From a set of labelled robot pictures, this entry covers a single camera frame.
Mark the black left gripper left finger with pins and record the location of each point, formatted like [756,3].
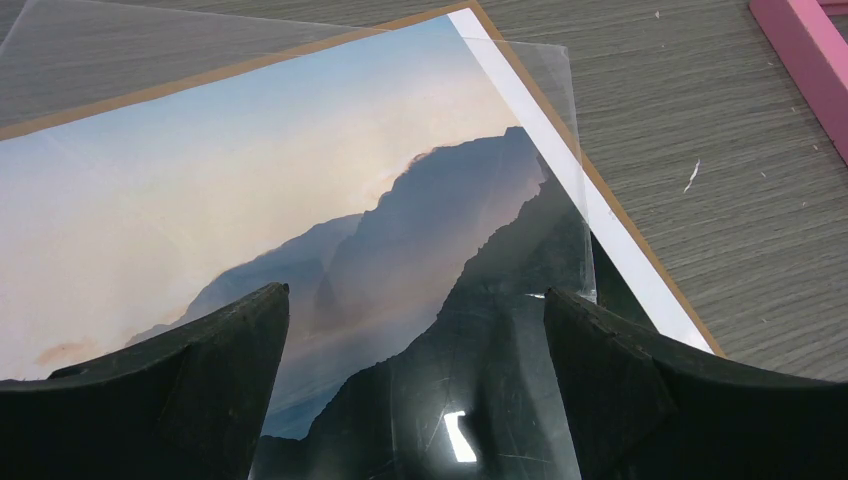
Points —
[186,404]

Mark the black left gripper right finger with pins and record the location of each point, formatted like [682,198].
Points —
[640,405]

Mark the mountain landscape photo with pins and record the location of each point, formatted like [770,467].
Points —
[265,218]

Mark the clear plastic sheet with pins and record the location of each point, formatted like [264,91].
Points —
[397,199]

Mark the pink wooden picture frame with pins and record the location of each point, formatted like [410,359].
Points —
[814,54]

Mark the brown backing board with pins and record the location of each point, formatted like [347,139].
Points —
[67,60]

